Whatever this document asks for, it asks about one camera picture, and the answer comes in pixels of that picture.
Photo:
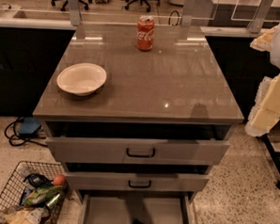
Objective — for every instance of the middle grey drawer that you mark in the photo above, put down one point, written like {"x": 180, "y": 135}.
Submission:
{"x": 97, "y": 181}

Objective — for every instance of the yellow snack bag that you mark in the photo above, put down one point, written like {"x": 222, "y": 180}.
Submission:
{"x": 24, "y": 216}

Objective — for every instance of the bottom grey drawer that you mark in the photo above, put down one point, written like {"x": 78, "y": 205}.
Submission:
{"x": 125, "y": 208}

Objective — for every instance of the black wire basket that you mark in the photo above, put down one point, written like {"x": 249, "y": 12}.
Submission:
{"x": 12, "y": 194}

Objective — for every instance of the white paper bowl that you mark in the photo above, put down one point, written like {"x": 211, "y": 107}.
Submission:
{"x": 82, "y": 79}

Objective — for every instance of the top grey drawer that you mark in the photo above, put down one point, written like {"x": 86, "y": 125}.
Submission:
{"x": 137, "y": 151}

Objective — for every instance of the grey drawer cabinet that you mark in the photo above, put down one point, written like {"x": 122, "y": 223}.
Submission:
{"x": 174, "y": 91}

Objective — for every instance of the green soda can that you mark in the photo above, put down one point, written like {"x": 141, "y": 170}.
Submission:
{"x": 53, "y": 201}

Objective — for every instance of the green snack bag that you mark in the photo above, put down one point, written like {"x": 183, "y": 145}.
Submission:
{"x": 40, "y": 195}

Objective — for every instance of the grey drawer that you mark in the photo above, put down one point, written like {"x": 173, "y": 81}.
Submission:
{"x": 125, "y": 208}
{"x": 97, "y": 181}
{"x": 137, "y": 151}

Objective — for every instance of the blue foot pedal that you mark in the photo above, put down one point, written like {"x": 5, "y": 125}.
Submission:
{"x": 29, "y": 127}

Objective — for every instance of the orange round fruit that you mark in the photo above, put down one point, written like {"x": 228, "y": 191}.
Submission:
{"x": 59, "y": 180}

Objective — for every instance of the red coca-cola can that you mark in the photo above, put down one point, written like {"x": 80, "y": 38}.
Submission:
{"x": 146, "y": 27}

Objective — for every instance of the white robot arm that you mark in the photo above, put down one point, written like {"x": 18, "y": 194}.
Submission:
{"x": 275, "y": 52}

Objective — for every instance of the black cart frame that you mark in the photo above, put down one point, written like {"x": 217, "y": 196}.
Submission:
{"x": 272, "y": 144}

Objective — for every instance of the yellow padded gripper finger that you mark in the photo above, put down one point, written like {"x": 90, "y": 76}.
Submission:
{"x": 266, "y": 112}
{"x": 263, "y": 43}

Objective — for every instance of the black snack packet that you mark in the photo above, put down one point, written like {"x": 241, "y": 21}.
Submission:
{"x": 37, "y": 180}

